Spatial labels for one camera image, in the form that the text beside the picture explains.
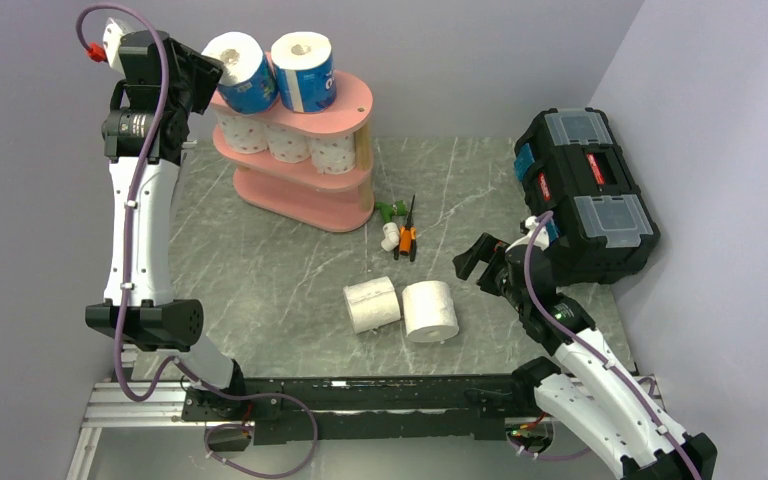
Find white pipe elbow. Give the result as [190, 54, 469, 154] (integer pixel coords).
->
[380, 222, 400, 252]

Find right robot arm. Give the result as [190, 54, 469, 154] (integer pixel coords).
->
[453, 234, 718, 479]

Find floral paper roll large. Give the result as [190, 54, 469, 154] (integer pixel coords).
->
[215, 112, 268, 155]

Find blue paper roll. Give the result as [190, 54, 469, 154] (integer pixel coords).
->
[270, 31, 337, 113]

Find black tool box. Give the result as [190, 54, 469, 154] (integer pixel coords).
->
[514, 107, 661, 285]

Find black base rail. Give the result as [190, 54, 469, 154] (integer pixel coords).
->
[181, 374, 558, 452]

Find orange black pliers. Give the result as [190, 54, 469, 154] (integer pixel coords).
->
[393, 196, 417, 262]

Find pink three-tier shelf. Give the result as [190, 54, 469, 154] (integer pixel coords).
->
[210, 51, 374, 232]

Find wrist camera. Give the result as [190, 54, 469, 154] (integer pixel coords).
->
[517, 216, 558, 250]
[87, 17, 134, 74]

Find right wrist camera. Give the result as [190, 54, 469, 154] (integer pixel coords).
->
[517, 216, 558, 250]

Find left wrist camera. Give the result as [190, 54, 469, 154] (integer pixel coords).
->
[87, 17, 134, 74]

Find plain white paper roll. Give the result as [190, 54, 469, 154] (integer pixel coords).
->
[343, 276, 402, 334]

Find plain white embossed roll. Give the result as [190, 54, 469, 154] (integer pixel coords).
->
[402, 280, 460, 343]

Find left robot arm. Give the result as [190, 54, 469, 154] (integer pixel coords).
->
[85, 25, 248, 420]

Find green pipe fitting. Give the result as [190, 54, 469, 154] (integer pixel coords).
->
[374, 200, 408, 224]

